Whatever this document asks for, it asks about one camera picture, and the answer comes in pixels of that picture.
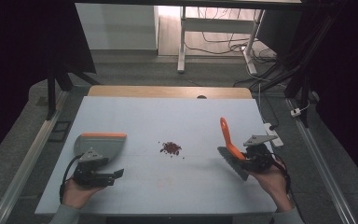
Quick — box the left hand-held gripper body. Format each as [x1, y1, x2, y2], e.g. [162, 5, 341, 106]
[72, 148, 116, 189]

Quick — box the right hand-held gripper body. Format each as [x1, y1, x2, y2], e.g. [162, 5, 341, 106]
[242, 133, 279, 174]

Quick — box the orange brush with grey bristles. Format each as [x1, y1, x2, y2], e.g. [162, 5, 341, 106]
[216, 116, 251, 182]

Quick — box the grey dustpan with orange edge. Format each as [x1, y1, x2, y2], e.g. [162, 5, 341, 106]
[73, 133, 128, 163]

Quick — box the pile of red crumbs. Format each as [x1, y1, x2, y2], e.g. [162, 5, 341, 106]
[158, 141, 186, 160]

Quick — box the person's left hand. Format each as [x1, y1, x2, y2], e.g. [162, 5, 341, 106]
[61, 178, 104, 210]

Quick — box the white power strip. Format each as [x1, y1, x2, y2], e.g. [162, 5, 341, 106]
[263, 122, 284, 148]

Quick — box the black floor plate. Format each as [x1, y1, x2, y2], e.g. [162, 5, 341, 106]
[47, 120, 73, 143]

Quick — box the black metal stand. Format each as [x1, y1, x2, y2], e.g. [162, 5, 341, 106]
[282, 0, 343, 129]
[44, 0, 102, 121]

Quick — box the wooden table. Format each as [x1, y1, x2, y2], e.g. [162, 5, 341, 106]
[87, 85, 254, 100]

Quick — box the white panel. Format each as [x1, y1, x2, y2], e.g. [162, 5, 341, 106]
[75, 3, 159, 51]

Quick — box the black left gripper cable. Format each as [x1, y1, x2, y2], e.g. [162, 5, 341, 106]
[59, 154, 84, 203]

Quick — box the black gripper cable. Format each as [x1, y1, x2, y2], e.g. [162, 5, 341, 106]
[59, 154, 84, 203]
[270, 152, 294, 200]

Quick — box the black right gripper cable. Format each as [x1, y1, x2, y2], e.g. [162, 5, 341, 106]
[270, 152, 294, 200]

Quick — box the aluminium rail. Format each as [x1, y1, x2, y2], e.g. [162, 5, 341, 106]
[284, 97, 358, 224]
[0, 90, 70, 224]

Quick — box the tangle of floor cables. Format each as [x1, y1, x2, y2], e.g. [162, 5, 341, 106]
[185, 7, 288, 91]

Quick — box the white desk frame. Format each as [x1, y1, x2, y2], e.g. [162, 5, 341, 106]
[176, 6, 266, 76]

